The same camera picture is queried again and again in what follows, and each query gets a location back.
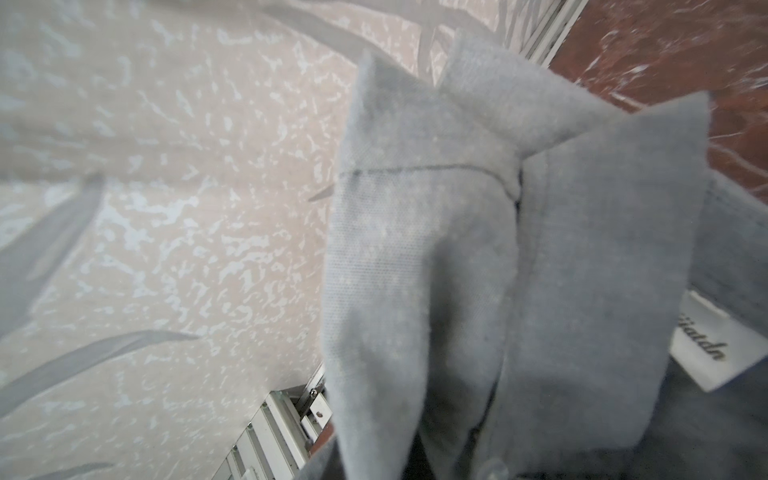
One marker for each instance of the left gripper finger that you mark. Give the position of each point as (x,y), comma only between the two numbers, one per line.
(417,466)

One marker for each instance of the grey long sleeve shirt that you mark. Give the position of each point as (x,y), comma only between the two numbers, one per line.
(538,284)

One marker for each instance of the aluminium front rail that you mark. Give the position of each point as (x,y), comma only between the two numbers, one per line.
(289,427)

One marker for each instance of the aluminium cage frame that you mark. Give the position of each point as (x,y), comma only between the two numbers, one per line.
(552,30)

